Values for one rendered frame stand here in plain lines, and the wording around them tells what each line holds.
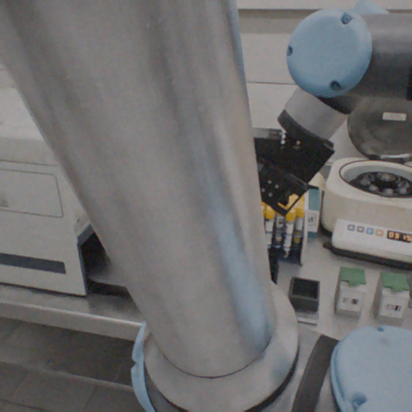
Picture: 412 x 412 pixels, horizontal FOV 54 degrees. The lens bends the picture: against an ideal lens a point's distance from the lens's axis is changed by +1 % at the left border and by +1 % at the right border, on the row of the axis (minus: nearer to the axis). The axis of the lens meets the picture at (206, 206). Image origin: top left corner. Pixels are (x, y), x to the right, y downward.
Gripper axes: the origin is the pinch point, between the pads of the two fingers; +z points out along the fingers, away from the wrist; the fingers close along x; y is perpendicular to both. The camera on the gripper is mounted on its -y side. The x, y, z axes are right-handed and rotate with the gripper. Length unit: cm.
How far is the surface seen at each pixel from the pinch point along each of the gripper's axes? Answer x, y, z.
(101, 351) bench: 34, -1, 90
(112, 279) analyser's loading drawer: -2.9, -9.1, 19.9
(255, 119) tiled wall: 60, -1, 1
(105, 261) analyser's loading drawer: 1.8, -12.1, 21.6
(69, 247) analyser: -4.4, -17.8, 17.1
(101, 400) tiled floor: 34, 9, 115
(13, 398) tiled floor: 28, -19, 131
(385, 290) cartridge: 2.6, 29.2, -4.3
